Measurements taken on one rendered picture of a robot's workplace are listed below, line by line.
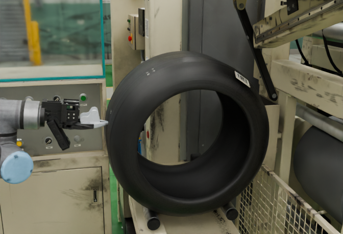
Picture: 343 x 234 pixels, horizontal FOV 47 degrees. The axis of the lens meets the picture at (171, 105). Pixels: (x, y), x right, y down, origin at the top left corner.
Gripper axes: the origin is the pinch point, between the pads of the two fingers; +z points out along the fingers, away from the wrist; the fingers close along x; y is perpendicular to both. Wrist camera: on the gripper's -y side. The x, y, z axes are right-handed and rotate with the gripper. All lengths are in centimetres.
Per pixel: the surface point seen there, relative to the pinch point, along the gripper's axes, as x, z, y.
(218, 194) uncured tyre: -11.7, 39.1, -19.0
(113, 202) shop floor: 165, 26, -121
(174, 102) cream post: 26.2, 30.0, 2.3
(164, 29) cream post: 26.3, 22.2, 31.1
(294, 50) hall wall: 877, 588, -45
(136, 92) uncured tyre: -8.4, 8.2, 13.7
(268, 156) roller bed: 19, 73, -17
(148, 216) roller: -8.0, 16.5, -29.3
